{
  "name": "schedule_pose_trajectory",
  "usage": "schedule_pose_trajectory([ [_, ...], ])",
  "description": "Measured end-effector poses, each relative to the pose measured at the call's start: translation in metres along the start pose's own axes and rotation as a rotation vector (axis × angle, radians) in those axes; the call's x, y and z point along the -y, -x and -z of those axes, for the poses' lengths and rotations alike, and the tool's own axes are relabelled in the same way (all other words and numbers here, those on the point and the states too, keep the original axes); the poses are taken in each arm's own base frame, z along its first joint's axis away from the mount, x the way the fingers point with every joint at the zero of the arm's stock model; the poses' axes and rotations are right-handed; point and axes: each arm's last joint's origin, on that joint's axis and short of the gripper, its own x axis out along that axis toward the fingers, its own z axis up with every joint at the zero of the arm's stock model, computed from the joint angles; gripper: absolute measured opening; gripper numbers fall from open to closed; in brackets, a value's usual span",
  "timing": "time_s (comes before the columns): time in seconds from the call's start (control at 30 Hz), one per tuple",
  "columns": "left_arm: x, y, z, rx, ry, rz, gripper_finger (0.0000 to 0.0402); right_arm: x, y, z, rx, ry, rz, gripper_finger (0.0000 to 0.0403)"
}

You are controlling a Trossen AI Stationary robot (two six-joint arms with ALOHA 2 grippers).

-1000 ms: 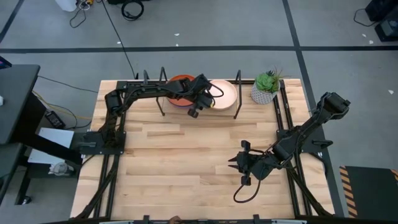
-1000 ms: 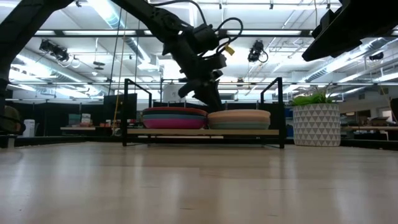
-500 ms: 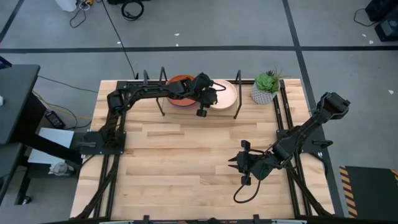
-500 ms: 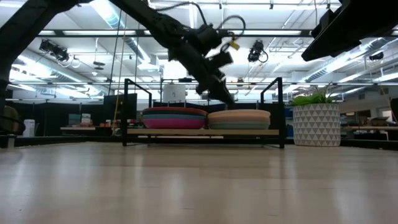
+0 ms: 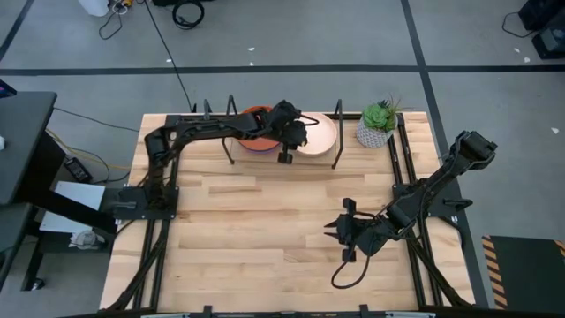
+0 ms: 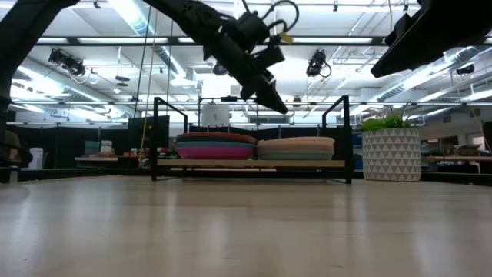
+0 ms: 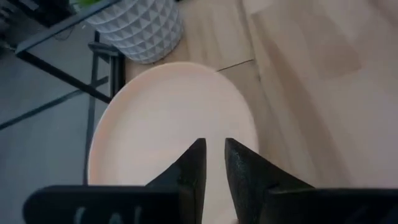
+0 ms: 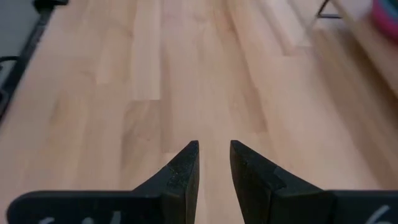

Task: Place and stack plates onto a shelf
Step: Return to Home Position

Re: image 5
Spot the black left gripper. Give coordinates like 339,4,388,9
269,100,309,165

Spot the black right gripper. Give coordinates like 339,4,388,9
324,198,392,264

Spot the blue plate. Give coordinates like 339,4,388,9
241,145,280,155

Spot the orange plate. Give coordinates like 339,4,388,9
237,104,283,152

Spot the peach plate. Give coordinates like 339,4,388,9
296,112,339,159

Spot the white triangle-patterned plant pot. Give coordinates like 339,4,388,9
355,115,396,149

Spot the green succulent plant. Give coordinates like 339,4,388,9
360,95,405,133

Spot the black hazard-striped mat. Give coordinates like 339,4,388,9
480,235,565,310

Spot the black power adapter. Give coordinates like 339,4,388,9
63,156,94,185

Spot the white flat box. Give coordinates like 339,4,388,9
39,180,107,235

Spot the crumpled plastic bag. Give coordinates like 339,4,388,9
69,229,107,252

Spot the white bucket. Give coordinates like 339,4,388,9
78,0,110,18

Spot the black desk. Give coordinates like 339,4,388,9
0,90,118,292

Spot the black equipment case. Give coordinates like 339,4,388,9
516,0,565,61

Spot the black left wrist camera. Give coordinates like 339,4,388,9
282,118,309,148

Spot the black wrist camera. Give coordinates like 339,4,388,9
355,227,386,257
282,118,309,148

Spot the black wire dish rack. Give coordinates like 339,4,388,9
202,94,345,171

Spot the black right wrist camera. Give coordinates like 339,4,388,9
355,227,386,257

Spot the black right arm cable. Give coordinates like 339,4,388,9
330,251,373,291

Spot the black aluminium table frame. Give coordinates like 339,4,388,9
99,112,476,318

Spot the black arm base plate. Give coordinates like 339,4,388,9
100,185,180,221
392,180,473,218

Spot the coiled black cable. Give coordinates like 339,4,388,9
170,0,206,31

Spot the long black floor cable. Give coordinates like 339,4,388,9
143,0,195,114

